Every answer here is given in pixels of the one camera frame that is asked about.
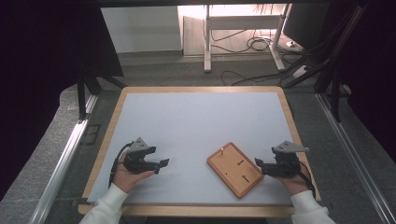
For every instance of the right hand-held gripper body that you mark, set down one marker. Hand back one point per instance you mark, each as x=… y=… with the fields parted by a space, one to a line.
x=285 y=166

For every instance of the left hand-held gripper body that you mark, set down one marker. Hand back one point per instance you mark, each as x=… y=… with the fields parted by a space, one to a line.
x=137 y=161

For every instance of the wooden picture frame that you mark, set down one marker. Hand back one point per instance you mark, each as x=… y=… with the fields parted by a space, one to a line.
x=235 y=171

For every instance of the person's right hand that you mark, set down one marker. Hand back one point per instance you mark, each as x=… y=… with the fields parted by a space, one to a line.
x=295 y=184

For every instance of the person's left hand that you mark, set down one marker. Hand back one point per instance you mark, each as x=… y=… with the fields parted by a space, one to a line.
x=124 y=179

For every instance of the white table mat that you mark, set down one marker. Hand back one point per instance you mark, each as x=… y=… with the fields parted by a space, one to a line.
x=196 y=124

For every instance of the dark floor vent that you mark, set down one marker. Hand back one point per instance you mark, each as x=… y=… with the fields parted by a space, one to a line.
x=91 y=134

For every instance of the white power strip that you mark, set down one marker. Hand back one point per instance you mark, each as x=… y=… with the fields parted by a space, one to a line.
x=300 y=71

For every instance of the black metal stand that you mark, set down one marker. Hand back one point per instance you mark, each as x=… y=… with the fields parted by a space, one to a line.
x=81 y=96
x=335 y=93

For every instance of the small white power adapter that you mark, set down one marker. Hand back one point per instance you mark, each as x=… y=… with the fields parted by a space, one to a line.
x=290 y=44

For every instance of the white panel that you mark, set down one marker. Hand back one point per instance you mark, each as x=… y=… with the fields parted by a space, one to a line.
x=141 y=29

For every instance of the dark monitor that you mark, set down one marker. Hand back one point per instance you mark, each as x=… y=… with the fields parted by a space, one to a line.
x=303 y=26

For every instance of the dark curtain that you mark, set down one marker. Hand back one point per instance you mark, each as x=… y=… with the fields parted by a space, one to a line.
x=37 y=62
x=373 y=62

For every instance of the aluminium rail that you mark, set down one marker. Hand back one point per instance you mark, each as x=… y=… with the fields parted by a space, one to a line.
x=62 y=161
x=351 y=146

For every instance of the white desk frame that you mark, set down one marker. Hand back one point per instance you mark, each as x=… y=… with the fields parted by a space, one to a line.
x=243 y=22

